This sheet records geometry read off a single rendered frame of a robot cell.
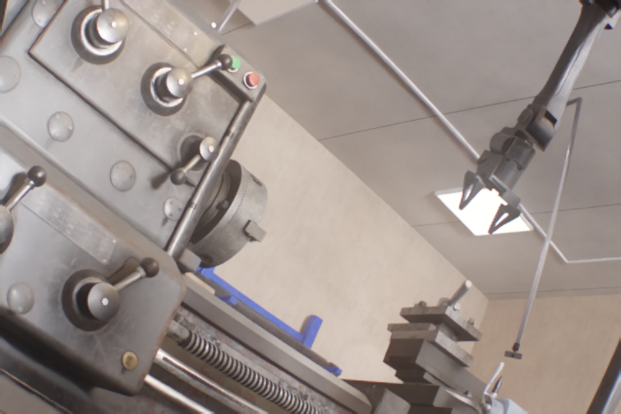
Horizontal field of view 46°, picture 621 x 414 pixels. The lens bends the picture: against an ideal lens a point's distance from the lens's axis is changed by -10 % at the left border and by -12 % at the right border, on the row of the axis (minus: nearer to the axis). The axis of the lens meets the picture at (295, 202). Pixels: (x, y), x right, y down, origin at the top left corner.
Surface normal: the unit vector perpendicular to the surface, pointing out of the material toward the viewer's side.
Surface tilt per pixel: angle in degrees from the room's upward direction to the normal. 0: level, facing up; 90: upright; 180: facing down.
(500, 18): 180
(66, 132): 90
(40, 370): 90
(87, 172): 90
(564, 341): 90
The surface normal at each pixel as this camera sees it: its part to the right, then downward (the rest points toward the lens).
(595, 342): -0.67, -0.55
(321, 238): 0.64, -0.09
